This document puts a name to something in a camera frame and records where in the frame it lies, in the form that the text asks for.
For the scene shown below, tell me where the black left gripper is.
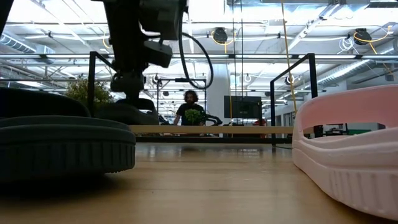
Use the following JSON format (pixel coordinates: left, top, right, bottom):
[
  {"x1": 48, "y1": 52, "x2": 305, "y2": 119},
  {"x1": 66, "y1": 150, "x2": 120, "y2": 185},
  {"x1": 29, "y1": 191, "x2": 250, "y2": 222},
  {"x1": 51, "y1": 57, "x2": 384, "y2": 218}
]
[{"x1": 104, "y1": 0, "x2": 188, "y2": 105}]

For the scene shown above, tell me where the black rubber slide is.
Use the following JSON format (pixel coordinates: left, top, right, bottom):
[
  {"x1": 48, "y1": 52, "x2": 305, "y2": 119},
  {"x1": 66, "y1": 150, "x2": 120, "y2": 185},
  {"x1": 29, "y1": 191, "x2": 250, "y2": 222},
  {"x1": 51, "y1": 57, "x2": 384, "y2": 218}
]
[
  {"x1": 0, "y1": 86, "x2": 137, "y2": 183},
  {"x1": 95, "y1": 98, "x2": 160, "y2": 126}
]

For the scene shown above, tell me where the pink rubber slide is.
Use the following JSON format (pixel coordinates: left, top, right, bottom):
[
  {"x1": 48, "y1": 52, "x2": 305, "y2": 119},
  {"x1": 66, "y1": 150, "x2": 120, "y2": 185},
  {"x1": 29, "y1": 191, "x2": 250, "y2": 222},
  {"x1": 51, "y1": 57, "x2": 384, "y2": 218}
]
[{"x1": 291, "y1": 83, "x2": 398, "y2": 221}]

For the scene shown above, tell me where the small green potted plant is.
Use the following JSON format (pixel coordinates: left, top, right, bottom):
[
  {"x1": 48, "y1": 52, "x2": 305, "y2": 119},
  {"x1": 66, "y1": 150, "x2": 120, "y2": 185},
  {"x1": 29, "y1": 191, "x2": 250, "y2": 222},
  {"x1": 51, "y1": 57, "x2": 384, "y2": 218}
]
[{"x1": 64, "y1": 77, "x2": 115, "y2": 118}]

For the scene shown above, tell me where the person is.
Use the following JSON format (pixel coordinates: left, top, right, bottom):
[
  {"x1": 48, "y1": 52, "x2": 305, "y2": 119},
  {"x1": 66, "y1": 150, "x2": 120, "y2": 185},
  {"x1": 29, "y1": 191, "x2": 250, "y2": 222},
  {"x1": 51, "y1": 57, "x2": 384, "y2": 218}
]
[{"x1": 172, "y1": 89, "x2": 206, "y2": 126}]

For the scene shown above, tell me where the small background green plant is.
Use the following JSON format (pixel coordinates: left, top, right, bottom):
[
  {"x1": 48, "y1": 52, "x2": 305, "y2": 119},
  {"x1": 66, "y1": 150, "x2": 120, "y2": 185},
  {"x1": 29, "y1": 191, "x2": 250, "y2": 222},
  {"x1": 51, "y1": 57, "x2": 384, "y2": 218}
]
[{"x1": 184, "y1": 108, "x2": 203, "y2": 126}]

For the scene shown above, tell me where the black background monitor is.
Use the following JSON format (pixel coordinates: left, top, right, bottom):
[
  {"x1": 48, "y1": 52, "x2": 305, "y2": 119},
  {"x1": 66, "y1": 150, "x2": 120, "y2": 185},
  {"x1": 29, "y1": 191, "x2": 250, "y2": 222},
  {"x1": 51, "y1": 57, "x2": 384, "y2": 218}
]
[{"x1": 223, "y1": 95, "x2": 263, "y2": 119}]

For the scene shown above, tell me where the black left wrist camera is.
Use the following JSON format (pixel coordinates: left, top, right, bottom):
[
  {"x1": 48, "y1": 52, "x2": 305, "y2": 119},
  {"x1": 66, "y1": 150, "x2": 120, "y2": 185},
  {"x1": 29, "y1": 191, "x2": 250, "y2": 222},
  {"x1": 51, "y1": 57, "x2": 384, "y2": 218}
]
[{"x1": 144, "y1": 39, "x2": 174, "y2": 68}]

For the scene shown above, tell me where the black left gripper cable loop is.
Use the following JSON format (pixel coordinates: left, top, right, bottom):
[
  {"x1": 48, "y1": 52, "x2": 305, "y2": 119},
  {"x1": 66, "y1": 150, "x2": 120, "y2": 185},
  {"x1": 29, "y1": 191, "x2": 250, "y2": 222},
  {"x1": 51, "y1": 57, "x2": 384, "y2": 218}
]
[{"x1": 178, "y1": 30, "x2": 215, "y2": 90}]

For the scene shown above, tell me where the wooden shelf with black frame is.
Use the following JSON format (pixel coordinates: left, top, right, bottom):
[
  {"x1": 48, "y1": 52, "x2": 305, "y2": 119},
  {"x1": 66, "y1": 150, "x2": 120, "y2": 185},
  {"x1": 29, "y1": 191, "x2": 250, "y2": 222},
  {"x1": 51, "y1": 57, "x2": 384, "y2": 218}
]
[{"x1": 88, "y1": 51, "x2": 318, "y2": 147}]

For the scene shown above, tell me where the black ceiling cable reel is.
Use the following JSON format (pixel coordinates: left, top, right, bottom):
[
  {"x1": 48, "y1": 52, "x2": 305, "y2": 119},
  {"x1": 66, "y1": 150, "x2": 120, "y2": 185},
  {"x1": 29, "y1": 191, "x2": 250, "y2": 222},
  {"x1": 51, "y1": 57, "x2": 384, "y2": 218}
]
[
  {"x1": 212, "y1": 27, "x2": 229, "y2": 45},
  {"x1": 353, "y1": 27, "x2": 373, "y2": 47}
]

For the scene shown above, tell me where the thin black hanging cable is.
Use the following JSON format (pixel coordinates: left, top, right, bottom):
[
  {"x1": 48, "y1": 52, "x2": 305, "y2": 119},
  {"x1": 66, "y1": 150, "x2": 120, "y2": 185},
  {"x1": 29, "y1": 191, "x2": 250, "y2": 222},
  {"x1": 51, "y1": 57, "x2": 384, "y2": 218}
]
[
  {"x1": 239, "y1": 0, "x2": 244, "y2": 97},
  {"x1": 231, "y1": 0, "x2": 236, "y2": 97}
]

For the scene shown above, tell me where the thick yellow hanging cable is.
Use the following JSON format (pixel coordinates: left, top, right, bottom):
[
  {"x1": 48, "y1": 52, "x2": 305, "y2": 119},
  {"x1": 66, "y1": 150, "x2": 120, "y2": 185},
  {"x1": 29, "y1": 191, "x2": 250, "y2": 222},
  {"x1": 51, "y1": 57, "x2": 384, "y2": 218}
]
[{"x1": 280, "y1": 0, "x2": 299, "y2": 116}]

